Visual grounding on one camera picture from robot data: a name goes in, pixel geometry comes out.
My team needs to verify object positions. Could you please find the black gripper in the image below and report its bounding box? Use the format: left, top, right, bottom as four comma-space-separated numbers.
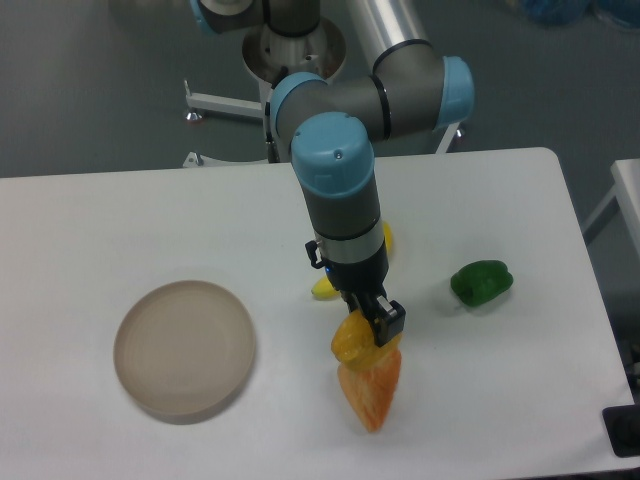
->
305, 240, 405, 347

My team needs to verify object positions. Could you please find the yellow bell pepper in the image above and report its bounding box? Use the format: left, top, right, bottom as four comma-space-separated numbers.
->
331, 310, 403, 371

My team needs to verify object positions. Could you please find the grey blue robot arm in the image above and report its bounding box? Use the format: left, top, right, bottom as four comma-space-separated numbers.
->
191, 1, 475, 346

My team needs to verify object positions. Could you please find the green bell pepper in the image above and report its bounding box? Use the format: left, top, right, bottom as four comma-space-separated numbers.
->
450, 260, 514, 307

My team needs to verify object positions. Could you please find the beige round plate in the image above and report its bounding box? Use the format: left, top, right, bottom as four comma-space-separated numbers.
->
113, 280, 257, 425

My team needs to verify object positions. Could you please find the yellow banana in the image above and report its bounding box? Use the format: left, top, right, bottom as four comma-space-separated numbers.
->
311, 221, 394, 301

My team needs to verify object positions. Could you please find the black device at edge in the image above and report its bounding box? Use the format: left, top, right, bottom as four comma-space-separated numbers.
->
602, 404, 639, 458

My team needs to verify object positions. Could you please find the white side table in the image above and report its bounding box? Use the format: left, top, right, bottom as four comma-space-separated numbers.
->
581, 158, 639, 244

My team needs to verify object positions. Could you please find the blue object in background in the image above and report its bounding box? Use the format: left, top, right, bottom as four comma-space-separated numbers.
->
506, 0, 639, 33

